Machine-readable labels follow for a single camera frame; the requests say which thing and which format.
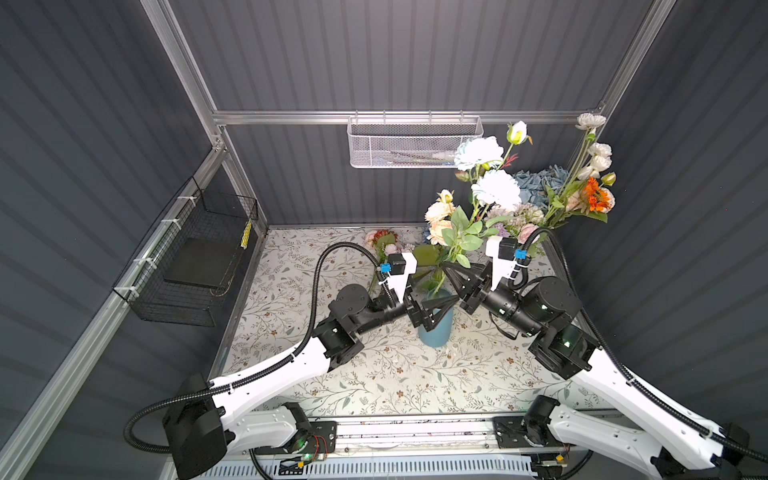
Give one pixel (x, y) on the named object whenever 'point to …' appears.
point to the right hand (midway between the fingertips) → (447, 268)
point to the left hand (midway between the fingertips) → (448, 281)
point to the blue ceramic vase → (441, 334)
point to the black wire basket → (186, 266)
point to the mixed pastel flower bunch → (383, 244)
